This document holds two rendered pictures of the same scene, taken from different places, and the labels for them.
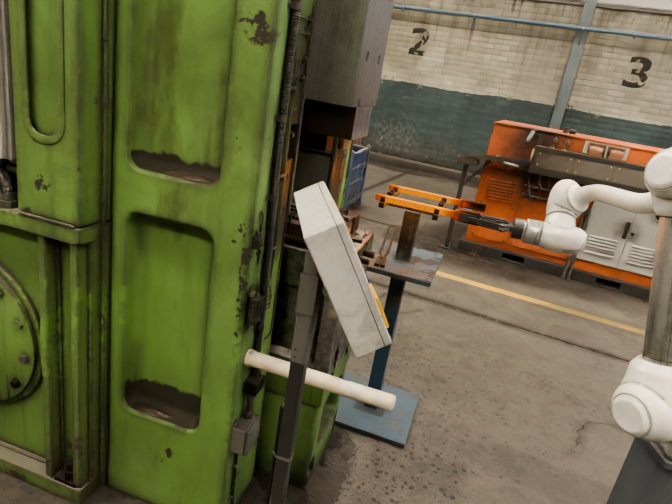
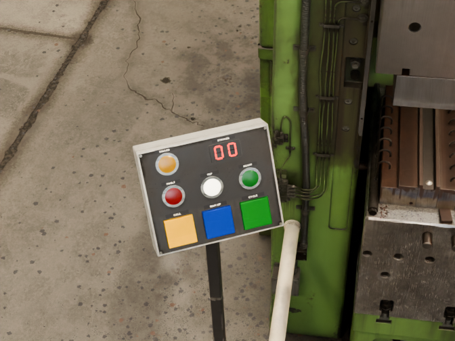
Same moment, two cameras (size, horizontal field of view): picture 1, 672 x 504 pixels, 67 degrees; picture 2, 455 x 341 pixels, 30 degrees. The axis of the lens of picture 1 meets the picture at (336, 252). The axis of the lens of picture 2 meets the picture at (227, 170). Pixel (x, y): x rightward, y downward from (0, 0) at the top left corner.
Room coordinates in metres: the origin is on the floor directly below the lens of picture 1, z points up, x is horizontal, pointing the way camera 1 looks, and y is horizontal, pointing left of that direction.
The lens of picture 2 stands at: (1.04, -1.50, 2.66)
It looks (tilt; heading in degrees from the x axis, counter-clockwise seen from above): 46 degrees down; 87
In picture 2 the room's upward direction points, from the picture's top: 3 degrees counter-clockwise
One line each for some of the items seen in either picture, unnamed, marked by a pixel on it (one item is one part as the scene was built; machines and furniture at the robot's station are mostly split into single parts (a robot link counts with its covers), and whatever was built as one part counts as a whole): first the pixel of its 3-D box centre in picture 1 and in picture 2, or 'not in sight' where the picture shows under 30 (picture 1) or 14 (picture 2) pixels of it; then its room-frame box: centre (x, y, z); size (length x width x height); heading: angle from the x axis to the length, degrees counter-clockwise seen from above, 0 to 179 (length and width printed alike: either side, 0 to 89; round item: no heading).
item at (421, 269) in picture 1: (402, 260); not in sight; (2.05, -0.28, 0.75); 0.40 x 0.30 x 0.02; 165
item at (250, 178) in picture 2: not in sight; (250, 178); (1.17, -0.02, 1.09); 0.05 x 0.03 x 0.04; 166
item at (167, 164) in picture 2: not in sight; (166, 164); (0.96, -0.02, 1.16); 0.05 x 0.03 x 0.04; 166
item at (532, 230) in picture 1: (531, 231); not in sight; (1.82, -0.69, 1.02); 0.09 x 0.06 x 0.09; 165
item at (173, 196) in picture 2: not in sight; (173, 196); (0.97, -0.06, 1.09); 0.05 x 0.03 x 0.04; 166
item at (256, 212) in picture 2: not in sight; (255, 212); (1.18, -0.06, 1.01); 0.07 x 0.05 x 0.07; 11
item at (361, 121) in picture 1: (299, 110); (436, 40); (1.67, 0.19, 1.32); 0.42 x 0.20 x 0.10; 76
